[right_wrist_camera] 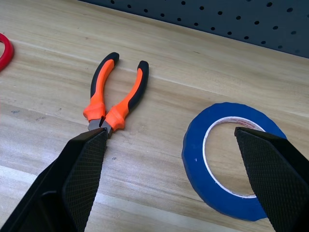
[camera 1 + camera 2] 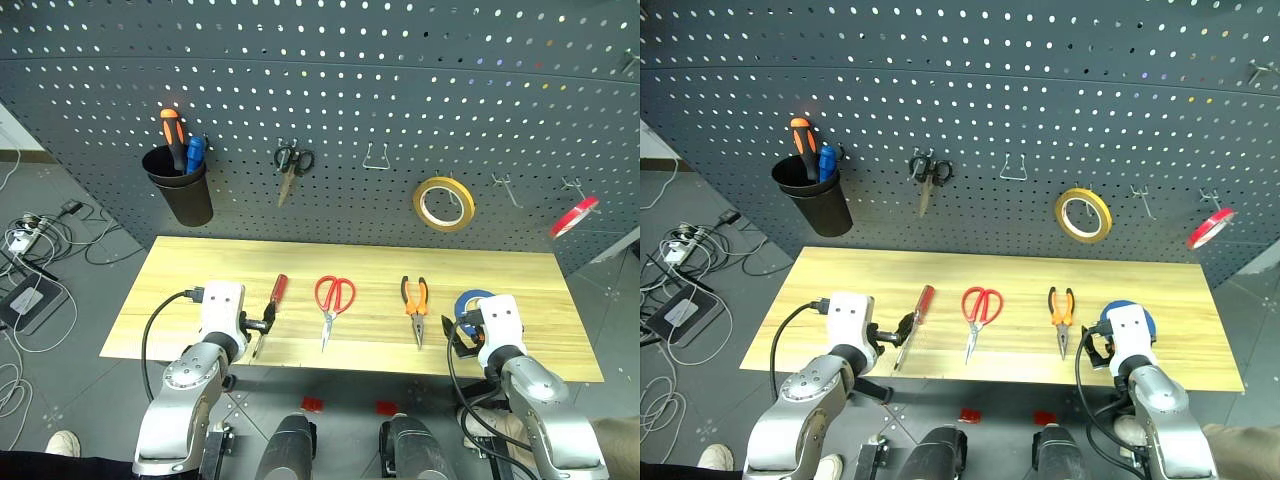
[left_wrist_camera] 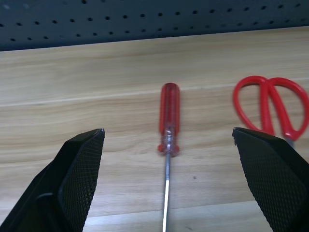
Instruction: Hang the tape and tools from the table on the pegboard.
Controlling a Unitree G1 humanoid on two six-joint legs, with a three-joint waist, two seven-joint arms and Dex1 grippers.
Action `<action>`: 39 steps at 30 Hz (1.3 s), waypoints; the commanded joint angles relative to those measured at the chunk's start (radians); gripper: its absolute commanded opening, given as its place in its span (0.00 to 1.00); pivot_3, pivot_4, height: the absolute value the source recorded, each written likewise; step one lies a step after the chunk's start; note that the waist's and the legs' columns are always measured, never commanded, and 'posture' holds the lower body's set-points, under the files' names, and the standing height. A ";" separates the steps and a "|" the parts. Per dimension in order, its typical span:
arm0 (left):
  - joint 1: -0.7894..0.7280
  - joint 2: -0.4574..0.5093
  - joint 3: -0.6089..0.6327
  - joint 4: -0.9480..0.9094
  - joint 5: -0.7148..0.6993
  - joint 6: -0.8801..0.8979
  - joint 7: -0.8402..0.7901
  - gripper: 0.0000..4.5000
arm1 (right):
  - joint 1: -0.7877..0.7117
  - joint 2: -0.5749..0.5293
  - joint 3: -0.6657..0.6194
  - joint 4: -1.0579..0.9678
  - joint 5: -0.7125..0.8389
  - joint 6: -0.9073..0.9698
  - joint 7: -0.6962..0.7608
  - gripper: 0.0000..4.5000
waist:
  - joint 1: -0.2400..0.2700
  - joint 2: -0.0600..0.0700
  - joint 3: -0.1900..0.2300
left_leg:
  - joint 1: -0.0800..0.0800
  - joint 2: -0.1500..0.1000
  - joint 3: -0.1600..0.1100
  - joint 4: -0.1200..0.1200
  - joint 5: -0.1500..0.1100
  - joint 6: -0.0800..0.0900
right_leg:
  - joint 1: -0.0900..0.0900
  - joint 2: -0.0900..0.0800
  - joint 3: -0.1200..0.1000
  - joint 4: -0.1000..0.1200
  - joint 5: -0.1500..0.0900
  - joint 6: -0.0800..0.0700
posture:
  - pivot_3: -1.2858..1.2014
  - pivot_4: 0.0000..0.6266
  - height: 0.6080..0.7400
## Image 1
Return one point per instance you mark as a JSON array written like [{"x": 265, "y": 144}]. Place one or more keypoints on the dark pegboard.
[{"x": 217, "y": 24}]

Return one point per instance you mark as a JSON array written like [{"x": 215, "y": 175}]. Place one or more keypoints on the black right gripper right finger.
[{"x": 272, "y": 174}]

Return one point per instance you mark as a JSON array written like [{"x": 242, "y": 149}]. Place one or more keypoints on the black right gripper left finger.
[{"x": 82, "y": 174}]

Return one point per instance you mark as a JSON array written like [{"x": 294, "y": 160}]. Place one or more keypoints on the blue tape roll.
[{"x": 193, "y": 149}]

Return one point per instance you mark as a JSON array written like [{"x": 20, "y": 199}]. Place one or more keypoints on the orange and black pliers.
[{"x": 96, "y": 108}]

